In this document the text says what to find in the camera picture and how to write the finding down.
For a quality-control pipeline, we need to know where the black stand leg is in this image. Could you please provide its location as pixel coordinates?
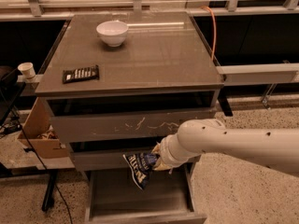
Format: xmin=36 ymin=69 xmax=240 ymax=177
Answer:
xmin=41 ymin=170 xmax=58 ymax=212

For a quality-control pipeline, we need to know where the brown cardboard box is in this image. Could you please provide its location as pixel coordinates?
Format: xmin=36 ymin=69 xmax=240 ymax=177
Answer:
xmin=17 ymin=99 xmax=68 ymax=159

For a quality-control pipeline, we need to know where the white ceramic bowl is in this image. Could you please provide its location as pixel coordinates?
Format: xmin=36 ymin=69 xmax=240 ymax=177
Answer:
xmin=96 ymin=21 xmax=129 ymax=47

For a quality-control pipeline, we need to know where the orange cable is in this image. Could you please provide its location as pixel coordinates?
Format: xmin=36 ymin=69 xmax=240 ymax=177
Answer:
xmin=200 ymin=6 xmax=218 ymax=62

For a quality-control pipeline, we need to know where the grey top drawer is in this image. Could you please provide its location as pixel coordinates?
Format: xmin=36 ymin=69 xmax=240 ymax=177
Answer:
xmin=50 ymin=108 xmax=216 ymax=143

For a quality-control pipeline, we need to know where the dark chocolate bar wrapper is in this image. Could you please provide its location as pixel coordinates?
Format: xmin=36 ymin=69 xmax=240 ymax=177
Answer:
xmin=63 ymin=65 xmax=100 ymax=84

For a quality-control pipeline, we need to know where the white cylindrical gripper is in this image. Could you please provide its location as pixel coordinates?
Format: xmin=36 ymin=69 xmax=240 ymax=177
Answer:
xmin=151 ymin=134 xmax=200 ymax=174

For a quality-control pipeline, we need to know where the metal horizontal rail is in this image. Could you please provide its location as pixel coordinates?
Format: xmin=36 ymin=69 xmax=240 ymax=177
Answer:
xmin=217 ymin=63 xmax=299 ymax=86

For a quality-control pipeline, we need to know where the grey middle drawer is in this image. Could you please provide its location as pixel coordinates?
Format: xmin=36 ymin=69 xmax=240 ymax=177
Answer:
xmin=70 ymin=144 xmax=205 ymax=171

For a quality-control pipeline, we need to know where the grey drawer cabinet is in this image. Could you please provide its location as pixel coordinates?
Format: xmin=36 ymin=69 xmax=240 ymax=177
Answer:
xmin=35 ymin=10 xmax=225 ymax=224

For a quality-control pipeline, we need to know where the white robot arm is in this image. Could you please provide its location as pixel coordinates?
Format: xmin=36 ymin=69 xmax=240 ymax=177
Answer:
xmin=154 ymin=119 xmax=299 ymax=174

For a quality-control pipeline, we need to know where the white paper cup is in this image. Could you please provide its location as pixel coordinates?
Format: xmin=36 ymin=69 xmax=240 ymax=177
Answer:
xmin=18 ymin=63 xmax=36 ymax=79

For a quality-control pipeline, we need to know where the grey open bottom drawer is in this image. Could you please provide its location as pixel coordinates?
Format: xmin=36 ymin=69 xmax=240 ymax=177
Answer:
xmin=85 ymin=167 xmax=206 ymax=224

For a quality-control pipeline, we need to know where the blue chip bag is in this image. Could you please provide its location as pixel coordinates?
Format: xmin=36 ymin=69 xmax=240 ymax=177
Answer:
xmin=123 ymin=153 xmax=159 ymax=189

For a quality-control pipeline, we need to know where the black floor cable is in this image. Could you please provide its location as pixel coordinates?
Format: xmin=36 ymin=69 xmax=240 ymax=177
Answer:
xmin=0 ymin=87 xmax=74 ymax=224

